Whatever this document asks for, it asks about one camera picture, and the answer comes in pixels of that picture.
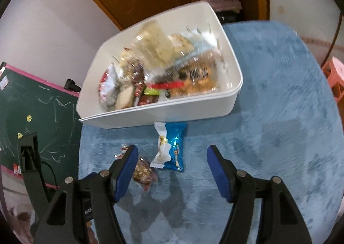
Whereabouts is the nut candy clear wrapper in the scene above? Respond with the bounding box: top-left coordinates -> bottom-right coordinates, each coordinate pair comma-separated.
132,157 -> 158,192

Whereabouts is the blue white candy packet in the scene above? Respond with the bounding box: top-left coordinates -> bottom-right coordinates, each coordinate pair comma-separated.
150,122 -> 188,172

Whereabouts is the white red label packet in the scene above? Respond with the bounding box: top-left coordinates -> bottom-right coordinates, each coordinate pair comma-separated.
115,84 -> 135,110

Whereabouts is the dark red jujube packet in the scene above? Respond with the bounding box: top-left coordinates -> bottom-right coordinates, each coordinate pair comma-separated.
138,94 -> 159,106

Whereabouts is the red white snack packet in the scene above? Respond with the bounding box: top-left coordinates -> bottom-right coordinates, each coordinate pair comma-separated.
98,63 -> 120,111

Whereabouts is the green snack packet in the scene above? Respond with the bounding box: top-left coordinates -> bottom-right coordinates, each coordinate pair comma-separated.
144,87 -> 160,96

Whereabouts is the large clear cracker bag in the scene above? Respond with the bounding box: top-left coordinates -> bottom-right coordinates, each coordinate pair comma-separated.
133,20 -> 175,71

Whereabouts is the orange biscuit clear packet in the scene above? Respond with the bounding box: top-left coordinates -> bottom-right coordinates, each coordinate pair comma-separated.
167,53 -> 219,98

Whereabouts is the yellow rice cracker packet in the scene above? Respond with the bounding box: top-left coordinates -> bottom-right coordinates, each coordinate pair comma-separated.
169,33 -> 195,57

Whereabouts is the blue towel table cover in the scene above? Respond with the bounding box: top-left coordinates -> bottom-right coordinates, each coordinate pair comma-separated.
115,21 -> 343,243

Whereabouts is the pink plastic stool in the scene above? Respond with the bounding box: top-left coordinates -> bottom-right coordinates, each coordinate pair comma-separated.
322,57 -> 344,103

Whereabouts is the folded pink clothes stack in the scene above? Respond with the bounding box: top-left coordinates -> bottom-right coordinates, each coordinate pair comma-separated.
202,0 -> 242,12

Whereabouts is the green chalkboard pink frame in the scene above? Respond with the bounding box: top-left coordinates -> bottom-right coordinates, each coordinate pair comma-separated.
1,62 -> 82,185

